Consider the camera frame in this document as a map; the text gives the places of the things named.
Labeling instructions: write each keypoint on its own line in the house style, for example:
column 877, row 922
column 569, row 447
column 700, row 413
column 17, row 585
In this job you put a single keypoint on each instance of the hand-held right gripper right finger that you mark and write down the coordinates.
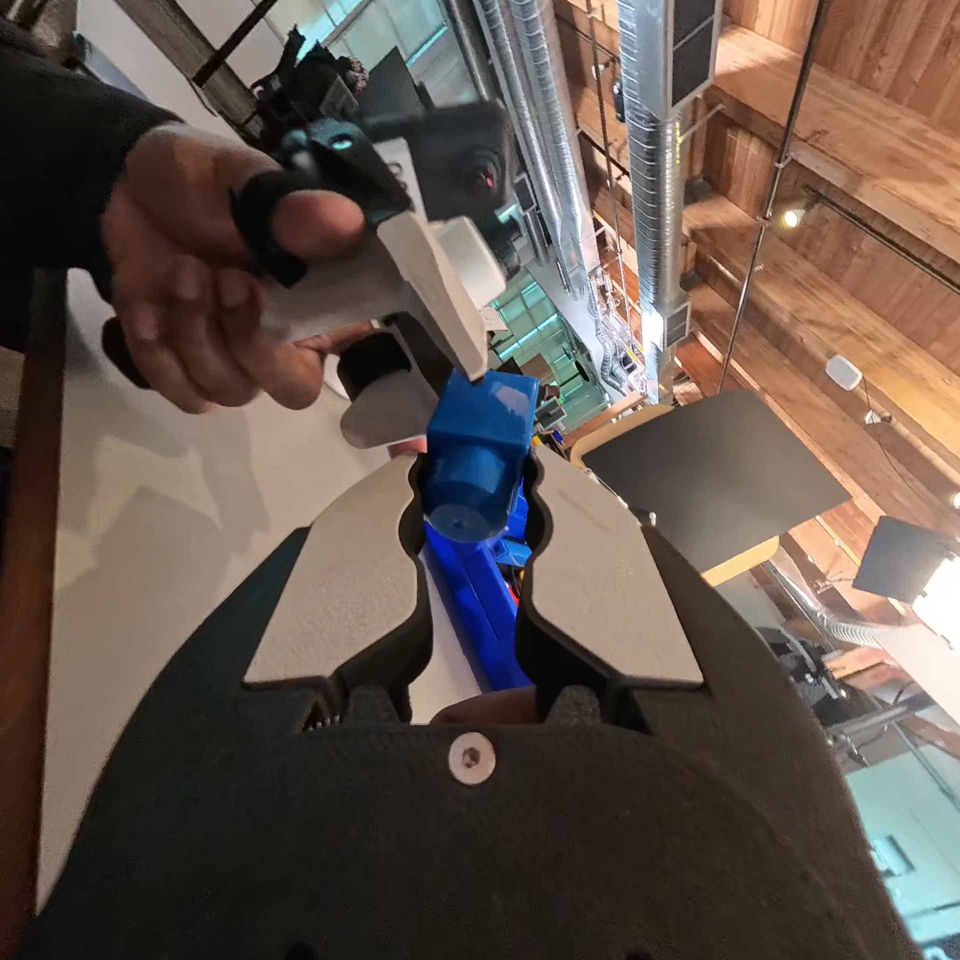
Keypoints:
column 607, row 585

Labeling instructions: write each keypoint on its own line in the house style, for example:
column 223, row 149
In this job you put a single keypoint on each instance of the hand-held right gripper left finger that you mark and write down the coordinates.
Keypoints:
column 337, row 592

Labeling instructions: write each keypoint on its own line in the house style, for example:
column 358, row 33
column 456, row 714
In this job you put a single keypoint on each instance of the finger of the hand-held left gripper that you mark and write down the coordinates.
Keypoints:
column 390, row 420
column 435, row 292

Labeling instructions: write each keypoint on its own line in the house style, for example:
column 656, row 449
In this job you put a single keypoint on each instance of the blue plastic block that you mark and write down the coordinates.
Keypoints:
column 480, row 435

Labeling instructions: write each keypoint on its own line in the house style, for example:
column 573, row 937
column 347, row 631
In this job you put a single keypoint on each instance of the person's left forearm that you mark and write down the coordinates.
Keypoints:
column 60, row 150

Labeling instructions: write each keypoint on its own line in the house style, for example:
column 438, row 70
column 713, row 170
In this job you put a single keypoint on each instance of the person's left hand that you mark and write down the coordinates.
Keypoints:
column 187, row 285

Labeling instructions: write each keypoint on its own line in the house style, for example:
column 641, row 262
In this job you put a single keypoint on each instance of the large blue storage bin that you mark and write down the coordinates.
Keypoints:
column 480, row 600

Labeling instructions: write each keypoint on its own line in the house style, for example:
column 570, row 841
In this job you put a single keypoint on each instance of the black square flag panel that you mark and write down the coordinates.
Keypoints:
column 900, row 559

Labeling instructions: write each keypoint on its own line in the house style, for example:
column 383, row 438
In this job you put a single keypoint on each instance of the white ceiling sensor box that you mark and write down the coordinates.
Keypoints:
column 844, row 373

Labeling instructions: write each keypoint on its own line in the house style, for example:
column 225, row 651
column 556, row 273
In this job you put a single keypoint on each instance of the bright studio light panel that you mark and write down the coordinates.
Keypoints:
column 941, row 600

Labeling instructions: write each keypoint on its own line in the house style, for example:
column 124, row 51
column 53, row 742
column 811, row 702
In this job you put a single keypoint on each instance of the ceiling spotlight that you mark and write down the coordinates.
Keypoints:
column 796, row 214

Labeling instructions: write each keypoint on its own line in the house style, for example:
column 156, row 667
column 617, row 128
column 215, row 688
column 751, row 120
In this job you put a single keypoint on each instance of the narrow silver duct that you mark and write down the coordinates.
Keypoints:
column 540, row 112

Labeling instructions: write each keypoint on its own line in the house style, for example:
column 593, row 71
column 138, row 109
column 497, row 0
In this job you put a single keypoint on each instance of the black panel with wooden frame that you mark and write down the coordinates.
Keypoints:
column 712, row 480

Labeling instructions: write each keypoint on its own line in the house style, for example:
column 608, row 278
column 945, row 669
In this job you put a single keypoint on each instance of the wide silver ventilation duct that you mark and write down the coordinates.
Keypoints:
column 649, row 187

